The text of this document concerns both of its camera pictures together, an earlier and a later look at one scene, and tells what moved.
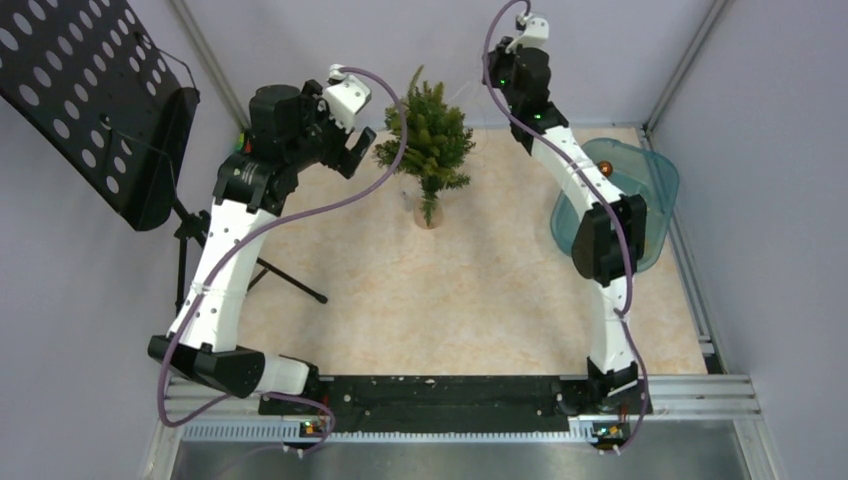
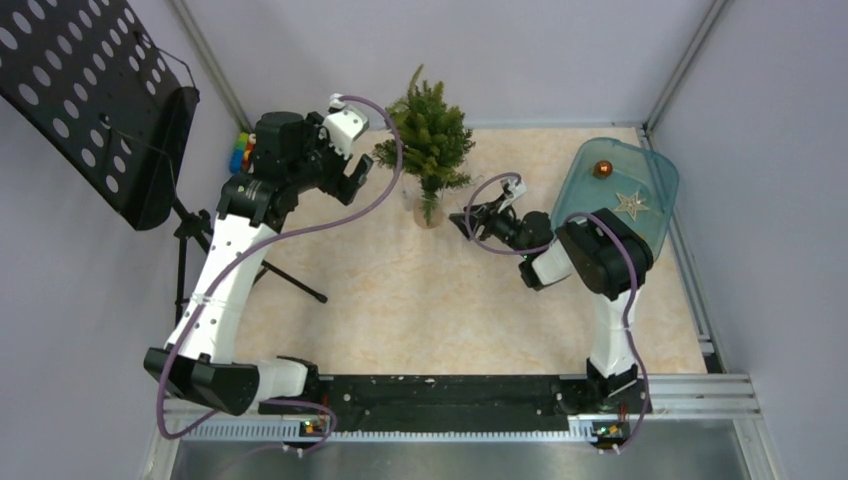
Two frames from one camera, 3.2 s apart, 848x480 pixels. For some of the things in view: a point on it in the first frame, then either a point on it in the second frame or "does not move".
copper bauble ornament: [606, 167] does not move
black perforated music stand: [85, 79] does not move
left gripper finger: [355, 156] → [357, 180]
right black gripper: [497, 56] → [486, 215]
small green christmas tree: [436, 141] does not move
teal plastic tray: [636, 171] does not move
